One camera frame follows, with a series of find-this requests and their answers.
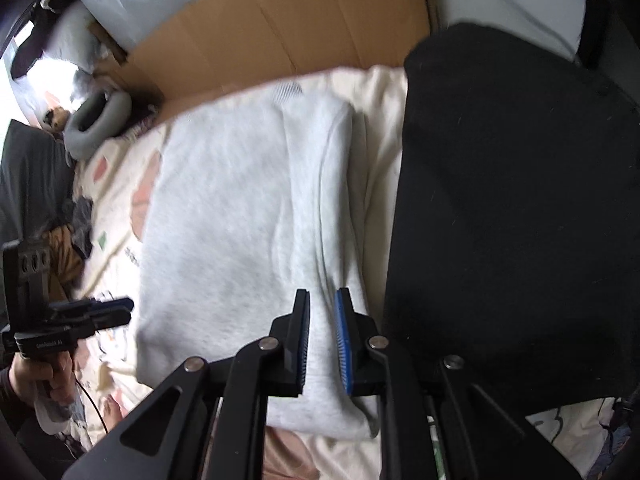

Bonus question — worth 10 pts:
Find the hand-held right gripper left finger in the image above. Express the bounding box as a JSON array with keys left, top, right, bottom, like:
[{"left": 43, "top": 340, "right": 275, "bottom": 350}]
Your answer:
[{"left": 62, "top": 288, "right": 312, "bottom": 480}]

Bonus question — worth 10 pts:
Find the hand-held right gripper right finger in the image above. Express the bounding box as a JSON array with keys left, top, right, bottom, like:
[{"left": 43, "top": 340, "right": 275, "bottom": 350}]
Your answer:
[{"left": 335, "top": 287, "right": 583, "bottom": 480}]

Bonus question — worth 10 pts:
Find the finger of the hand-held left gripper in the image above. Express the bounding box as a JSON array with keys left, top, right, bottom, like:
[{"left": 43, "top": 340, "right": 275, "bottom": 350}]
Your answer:
[
  {"left": 89, "top": 296, "right": 135, "bottom": 314},
  {"left": 91, "top": 309, "right": 133, "bottom": 336}
]

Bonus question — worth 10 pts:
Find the light grey sweatshirt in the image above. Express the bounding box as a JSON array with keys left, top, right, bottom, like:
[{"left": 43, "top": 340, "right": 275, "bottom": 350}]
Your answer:
[{"left": 135, "top": 80, "right": 382, "bottom": 442}]

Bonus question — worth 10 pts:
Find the person's left forearm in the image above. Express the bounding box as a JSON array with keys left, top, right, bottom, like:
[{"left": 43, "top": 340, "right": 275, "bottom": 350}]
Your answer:
[{"left": 0, "top": 364, "right": 37, "bottom": 437}]

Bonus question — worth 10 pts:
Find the person's left hand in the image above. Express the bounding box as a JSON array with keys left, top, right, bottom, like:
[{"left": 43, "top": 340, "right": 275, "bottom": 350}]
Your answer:
[{"left": 10, "top": 349, "right": 77, "bottom": 407}]

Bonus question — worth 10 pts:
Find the brown garment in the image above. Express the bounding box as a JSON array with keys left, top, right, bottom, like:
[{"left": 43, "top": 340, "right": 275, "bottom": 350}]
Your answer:
[{"left": 42, "top": 225, "right": 87, "bottom": 292}]

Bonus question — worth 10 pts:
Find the grey neck pillow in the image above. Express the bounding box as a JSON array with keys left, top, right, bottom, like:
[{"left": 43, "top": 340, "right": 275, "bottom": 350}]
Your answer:
[{"left": 64, "top": 91, "right": 134, "bottom": 162}]

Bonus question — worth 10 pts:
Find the brown plush bear toy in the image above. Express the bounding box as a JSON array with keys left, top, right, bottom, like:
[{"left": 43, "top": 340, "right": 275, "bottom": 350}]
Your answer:
[{"left": 42, "top": 106, "right": 71, "bottom": 134}]

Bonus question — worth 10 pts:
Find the black folded garment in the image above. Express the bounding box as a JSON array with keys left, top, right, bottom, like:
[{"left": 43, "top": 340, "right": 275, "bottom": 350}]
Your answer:
[{"left": 382, "top": 22, "right": 640, "bottom": 419}]

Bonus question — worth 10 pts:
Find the cream bear print bedsheet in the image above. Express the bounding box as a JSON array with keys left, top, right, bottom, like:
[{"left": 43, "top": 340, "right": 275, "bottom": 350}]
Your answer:
[{"left": 50, "top": 65, "right": 622, "bottom": 480}]

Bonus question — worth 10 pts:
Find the white pillow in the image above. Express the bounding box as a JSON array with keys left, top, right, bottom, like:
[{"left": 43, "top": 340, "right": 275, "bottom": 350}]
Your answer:
[{"left": 45, "top": 2, "right": 102, "bottom": 74}]

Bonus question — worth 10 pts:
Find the plastic-wrapped grey mattress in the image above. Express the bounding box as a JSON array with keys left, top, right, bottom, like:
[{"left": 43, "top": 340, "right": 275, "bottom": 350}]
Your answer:
[{"left": 62, "top": 0, "right": 252, "bottom": 52}]

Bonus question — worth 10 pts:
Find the flat cardboard sheet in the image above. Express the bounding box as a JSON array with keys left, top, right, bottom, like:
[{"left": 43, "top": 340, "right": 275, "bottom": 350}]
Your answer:
[{"left": 95, "top": 0, "right": 434, "bottom": 119}]

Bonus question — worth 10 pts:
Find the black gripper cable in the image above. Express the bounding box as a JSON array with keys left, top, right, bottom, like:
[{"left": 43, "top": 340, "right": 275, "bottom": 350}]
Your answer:
[{"left": 74, "top": 379, "right": 109, "bottom": 434}]

